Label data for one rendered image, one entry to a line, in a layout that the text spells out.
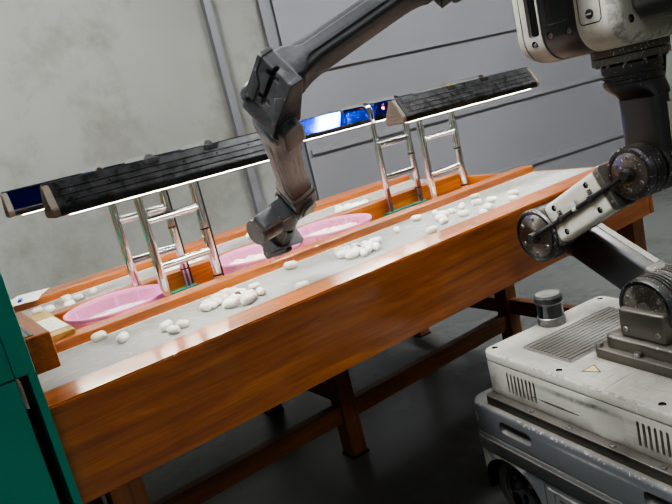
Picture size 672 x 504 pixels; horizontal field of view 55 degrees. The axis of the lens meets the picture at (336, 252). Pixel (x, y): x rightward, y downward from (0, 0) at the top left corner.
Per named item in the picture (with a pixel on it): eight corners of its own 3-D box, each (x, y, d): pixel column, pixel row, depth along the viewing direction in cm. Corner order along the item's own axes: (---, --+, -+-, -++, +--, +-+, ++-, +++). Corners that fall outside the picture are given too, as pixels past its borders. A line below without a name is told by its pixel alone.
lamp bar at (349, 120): (425, 108, 263) (422, 90, 262) (299, 141, 230) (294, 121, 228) (412, 111, 270) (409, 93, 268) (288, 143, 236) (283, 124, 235)
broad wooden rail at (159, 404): (650, 213, 206) (643, 156, 202) (81, 507, 110) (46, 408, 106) (616, 213, 216) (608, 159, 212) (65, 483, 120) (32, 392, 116)
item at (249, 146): (303, 150, 166) (296, 122, 164) (53, 218, 132) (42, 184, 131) (287, 153, 172) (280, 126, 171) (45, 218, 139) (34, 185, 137)
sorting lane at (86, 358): (610, 172, 213) (609, 166, 213) (40, 415, 117) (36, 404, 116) (535, 176, 238) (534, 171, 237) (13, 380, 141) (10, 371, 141)
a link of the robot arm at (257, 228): (319, 200, 138) (292, 173, 140) (280, 223, 131) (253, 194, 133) (303, 232, 147) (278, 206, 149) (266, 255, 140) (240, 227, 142)
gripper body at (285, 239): (252, 236, 151) (258, 216, 145) (288, 224, 156) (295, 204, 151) (266, 257, 149) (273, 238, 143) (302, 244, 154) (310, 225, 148)
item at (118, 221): (202, 295, 197) (160, 150, 188) (139, 319, 186) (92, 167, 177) (178, 289, 213) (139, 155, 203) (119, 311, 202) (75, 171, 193)
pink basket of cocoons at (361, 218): (394, 241, 208) (388, 213, 206) (328, 268, 194) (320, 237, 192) (345, 239, 230) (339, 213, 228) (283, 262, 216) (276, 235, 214)
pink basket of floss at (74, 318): (190, 310, 183) (181, 278, 181) (145, 347, 158) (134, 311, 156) (108, 324, 190) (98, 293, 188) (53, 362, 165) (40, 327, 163)
